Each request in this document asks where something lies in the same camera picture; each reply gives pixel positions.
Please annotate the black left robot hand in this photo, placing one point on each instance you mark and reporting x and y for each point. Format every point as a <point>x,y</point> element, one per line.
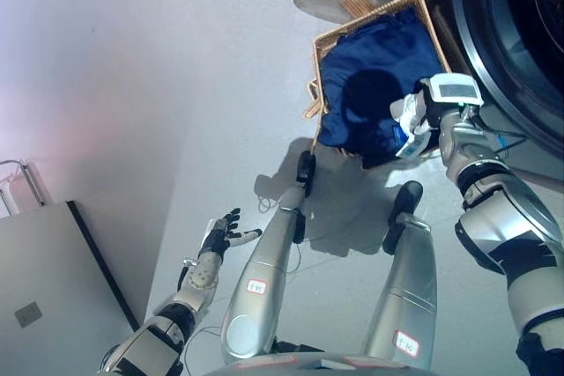
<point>220,237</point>

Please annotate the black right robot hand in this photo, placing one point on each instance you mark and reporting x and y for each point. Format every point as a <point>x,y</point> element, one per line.
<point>454,90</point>

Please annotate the white garment with tag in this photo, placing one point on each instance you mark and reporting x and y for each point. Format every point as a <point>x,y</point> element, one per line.
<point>407,114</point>

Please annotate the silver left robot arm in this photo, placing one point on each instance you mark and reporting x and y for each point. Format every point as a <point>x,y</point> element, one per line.
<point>150,341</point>

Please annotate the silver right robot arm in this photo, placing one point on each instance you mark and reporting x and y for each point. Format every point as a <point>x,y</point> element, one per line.
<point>506,217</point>

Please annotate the grey front-load washing machine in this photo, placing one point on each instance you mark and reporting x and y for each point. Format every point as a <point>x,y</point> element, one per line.
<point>484,41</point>

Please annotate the woven wicker laundry basket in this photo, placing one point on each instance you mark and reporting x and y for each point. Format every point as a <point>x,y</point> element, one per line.
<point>383,8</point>

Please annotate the silver left robot leg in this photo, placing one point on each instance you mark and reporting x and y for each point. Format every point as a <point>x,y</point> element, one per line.
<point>260,279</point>

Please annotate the silver robot leg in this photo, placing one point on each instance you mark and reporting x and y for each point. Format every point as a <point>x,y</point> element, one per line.
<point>260,279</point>
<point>410,288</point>

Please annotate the dark blue garment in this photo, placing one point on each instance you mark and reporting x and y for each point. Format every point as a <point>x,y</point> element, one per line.
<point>374,50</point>

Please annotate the black left robot foot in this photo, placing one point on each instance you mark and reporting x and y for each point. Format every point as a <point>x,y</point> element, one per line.
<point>305,169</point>

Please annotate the black robot foot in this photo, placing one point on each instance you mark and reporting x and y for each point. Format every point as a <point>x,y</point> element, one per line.
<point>305,169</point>
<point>407,200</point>

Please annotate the black right robot foot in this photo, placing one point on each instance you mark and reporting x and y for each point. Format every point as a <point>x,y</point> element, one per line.
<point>407,200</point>

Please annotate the grey robot torso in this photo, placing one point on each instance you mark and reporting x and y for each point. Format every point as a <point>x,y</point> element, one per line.
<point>317,365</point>

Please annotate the silver right robot leg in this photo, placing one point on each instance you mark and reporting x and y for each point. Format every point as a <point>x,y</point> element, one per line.
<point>410,288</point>

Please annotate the white wall socket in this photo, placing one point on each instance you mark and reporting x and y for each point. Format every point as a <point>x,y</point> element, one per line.
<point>28,314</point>

